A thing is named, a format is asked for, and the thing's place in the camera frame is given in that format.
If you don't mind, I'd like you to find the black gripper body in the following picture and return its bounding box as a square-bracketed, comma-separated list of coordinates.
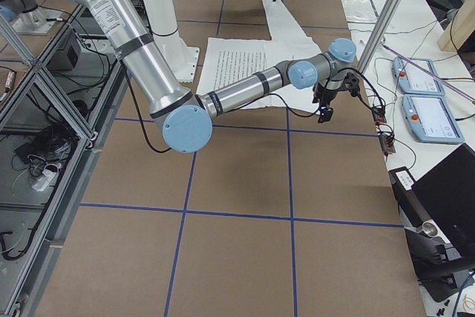
[313, 79, 344, 111]

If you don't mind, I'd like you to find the white printed t-shirt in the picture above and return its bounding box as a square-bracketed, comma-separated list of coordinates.
[197, 0, 321, 95]

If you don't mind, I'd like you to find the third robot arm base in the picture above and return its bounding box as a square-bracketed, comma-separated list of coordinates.
[1, 0, 64, 35]

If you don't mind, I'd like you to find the small electronics board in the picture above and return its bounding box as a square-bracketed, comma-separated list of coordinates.
[371, 106, 396, 157]

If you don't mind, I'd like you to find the clear plastic bag sheet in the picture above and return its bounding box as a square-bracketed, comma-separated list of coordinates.
[341, 0, 379, 24]

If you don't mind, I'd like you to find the far blue teach pendant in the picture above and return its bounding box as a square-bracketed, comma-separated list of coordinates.
[393, 56, 445, 97]

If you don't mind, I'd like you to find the blue teach pendant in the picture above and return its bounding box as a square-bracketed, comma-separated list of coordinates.
[393, 56, 445, 97]
[402, 94, 465, 144]

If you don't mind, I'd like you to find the near blue teach pendant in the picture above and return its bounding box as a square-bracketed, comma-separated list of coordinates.
[402, 94, 465, 144]

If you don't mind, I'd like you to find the reacher grabber stick tool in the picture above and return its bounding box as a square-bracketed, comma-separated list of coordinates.
[379, 42, 475, 104]

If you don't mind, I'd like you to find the black laptop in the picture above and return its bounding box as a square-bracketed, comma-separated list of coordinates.
[412, 143, 474, 256]

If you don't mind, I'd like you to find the black monitor stand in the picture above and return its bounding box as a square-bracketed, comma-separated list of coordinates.
[389, 167, 474, 302]

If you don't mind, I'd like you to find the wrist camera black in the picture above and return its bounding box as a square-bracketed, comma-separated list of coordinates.
[344, 72, 361, 97]

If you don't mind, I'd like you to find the white camera mast with base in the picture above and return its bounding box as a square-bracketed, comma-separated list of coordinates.
[142, 0, 200, 83]

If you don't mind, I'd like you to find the aluminium frame post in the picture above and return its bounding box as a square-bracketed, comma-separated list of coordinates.
[358, 0, 401, 73]

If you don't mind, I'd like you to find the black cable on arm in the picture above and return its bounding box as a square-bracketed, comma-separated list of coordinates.
[124, 68, 376, 154]

